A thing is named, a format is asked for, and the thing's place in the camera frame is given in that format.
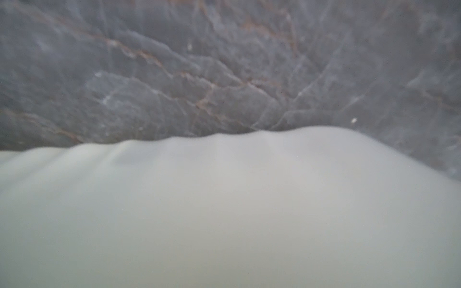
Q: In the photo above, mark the white plastic storage box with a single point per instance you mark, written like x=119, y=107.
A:
x=317, y=207

